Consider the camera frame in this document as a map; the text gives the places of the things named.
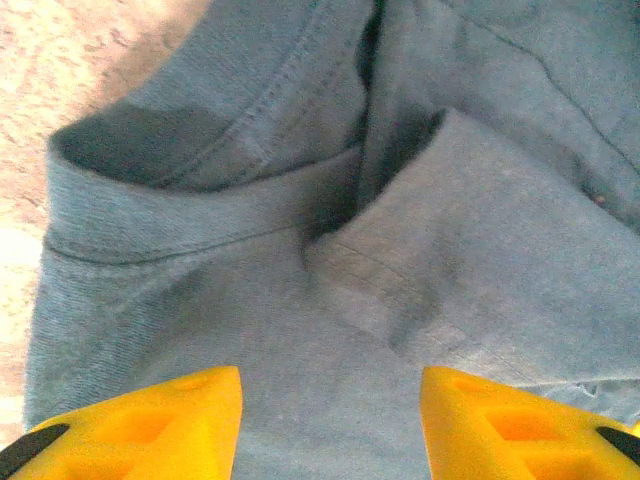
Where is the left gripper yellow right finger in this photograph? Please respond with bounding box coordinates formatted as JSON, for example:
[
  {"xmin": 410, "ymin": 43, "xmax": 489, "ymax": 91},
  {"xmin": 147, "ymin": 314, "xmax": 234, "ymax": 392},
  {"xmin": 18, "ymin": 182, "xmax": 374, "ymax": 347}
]
[{"xmin": 422, "ymin": 366, "xmax": 640, "ymax": 480}]

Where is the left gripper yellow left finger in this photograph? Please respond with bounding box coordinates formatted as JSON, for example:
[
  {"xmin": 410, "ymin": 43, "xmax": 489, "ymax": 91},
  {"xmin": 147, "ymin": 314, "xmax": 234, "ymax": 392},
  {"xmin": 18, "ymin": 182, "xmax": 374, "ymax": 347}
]
[{"xmin": 0, "ymin": 365, "xmax": 243, "ymax": 480}]

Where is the blue t-shirt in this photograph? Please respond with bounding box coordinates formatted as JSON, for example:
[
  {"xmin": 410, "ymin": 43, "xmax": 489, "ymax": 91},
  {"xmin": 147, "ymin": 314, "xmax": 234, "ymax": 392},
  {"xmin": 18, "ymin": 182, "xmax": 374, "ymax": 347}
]
[{"xmin": 22, "ymin": 0, "xmax": 640, "ymax": 480}]

